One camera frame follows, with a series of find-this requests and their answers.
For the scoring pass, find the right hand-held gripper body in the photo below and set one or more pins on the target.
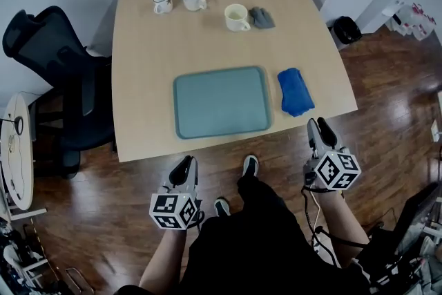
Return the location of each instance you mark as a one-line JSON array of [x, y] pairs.
[[336, 171]]

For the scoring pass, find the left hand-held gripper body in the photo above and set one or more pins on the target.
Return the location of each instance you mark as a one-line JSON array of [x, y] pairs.
[[172, 209]]

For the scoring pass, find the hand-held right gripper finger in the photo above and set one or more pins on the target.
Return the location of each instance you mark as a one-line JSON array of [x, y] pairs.
[[313, 134], [328, 136]]

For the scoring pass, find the blue cloth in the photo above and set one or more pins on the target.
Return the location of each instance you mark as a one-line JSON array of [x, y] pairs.
[[295, 93]]

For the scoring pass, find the teal plastic tray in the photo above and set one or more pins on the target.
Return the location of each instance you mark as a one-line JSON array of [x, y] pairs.
[[221, 102]]

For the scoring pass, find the person's left forearm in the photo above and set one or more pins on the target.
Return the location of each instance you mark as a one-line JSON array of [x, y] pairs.
[[164, 259]]

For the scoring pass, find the person's right forearm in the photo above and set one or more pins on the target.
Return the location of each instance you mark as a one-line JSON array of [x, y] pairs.
[[345, 228]]

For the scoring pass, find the person's left shoe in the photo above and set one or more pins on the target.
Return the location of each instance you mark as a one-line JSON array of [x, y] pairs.
[[222, 207]]

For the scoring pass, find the person's shoe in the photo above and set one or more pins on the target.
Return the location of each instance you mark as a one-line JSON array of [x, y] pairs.
[[251, 166], [222, 207]]

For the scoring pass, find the person's right shoe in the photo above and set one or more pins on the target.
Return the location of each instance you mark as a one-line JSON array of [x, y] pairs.
[[251, 166]]

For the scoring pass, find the person's black clothing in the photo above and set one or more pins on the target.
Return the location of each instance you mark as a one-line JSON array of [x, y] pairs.
[[255, 252]]

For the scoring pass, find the black waste bin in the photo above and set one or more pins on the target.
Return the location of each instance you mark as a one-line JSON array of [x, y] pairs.
[[347, 29]]

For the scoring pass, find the black mesh office chair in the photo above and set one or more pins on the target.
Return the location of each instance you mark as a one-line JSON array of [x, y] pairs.
[[76, 103]]

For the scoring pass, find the grey cloth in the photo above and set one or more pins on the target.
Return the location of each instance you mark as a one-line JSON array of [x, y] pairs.
[[262, 18]]

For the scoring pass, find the yellow black striped tape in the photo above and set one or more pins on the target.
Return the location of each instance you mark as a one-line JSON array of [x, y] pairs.
[[37, 238]]

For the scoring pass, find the white shelf unit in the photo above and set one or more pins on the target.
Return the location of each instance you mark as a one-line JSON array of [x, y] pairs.
[[380, 7]]

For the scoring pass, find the cream mug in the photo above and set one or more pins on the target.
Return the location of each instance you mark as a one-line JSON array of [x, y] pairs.
[[235, 17]]

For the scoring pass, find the clear storage boxes red labels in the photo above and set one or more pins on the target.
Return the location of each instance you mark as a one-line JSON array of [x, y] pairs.
[[414, 22]]

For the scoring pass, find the round white side table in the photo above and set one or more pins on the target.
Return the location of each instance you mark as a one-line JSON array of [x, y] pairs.
[[20, 176]]

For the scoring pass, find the white mug with dark rim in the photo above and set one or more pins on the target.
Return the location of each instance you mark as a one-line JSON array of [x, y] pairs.
[[161, 1]]

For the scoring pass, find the grey metal floor frame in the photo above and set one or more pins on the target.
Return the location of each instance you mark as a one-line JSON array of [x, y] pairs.
[[76, 281]]

